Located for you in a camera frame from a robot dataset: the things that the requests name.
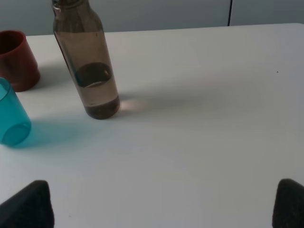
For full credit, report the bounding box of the smoky brown transparent bottle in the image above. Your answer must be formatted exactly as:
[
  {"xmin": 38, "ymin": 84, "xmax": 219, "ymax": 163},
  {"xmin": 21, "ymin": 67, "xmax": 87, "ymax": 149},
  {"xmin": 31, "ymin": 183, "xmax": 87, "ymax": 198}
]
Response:
[{"xmin": 52, "ymin": 0, "xmax": 120, "ymax": 120}]

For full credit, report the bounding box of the teal transparent plastic cup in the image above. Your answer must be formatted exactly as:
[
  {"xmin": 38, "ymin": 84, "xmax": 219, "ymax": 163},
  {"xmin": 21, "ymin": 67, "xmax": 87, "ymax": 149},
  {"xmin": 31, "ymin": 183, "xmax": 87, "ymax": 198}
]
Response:
[{"xmin": 0, "ymin": 78, "xmax": 31, "ymax": 147}]

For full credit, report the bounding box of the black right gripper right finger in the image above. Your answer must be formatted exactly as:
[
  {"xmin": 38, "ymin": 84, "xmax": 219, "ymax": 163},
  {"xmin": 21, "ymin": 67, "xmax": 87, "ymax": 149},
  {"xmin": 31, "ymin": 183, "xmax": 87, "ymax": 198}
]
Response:
[{"xmin": 272, "ymin": 179, "xmax": 304, "ymax": 228}]

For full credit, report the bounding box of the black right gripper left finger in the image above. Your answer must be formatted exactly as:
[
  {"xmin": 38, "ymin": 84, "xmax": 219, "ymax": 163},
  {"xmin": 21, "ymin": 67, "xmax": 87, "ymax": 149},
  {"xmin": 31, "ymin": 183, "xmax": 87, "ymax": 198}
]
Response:
[{"xmin": 0, "ymin": 180, "xmax": 55, "ymax": 228}]

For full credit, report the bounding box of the red plastic cup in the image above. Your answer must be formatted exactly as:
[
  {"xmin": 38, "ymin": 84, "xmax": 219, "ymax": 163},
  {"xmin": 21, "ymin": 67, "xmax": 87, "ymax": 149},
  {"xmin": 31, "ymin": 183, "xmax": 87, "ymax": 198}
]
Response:
[{"xmin": 0, "ymin": 30, "xmax": 40, "ymax": 92}]

